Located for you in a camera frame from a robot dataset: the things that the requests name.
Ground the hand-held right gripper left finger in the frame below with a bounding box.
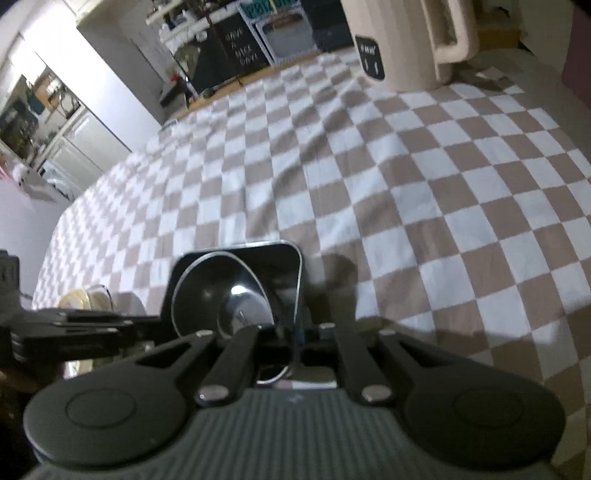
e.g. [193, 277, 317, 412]
[131, 323, 262, 407]

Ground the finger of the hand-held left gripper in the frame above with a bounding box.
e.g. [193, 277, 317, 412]
[37, 308, 160, 324]
[11, 322, 158, 361]

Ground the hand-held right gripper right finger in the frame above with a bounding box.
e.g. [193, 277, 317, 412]
[295, 323, 465, 407]

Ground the cream bowl with handles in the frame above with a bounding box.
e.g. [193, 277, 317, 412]
[58, 285, 114, 315]

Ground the small round steel bowl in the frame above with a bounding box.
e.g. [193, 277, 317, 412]
[171, 263, 274, 343]

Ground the large rectangular steel container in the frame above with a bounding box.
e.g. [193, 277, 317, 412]
[159, 240, 305, 386]

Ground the brown white checkered tablecloth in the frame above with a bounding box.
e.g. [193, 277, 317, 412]
[32, 51, 591, 467]

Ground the white kitchen base cabinet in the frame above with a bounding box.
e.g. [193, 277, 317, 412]
[0, 65, 132, 204]

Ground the black lettered sign board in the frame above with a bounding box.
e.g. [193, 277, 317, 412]
[191, 11, 273, 93]

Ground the cream electric kettle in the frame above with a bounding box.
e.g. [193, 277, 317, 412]
[339, 0, 481, 93]

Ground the white storage box teal sign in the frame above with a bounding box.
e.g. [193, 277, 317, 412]
[240, 0, 319, 65]

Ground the dark blue sofa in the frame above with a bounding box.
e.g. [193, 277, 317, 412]
[300, 0, 356, 54]

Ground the maroon cushion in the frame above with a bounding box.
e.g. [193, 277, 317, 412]
[561, 9, 591, 93]

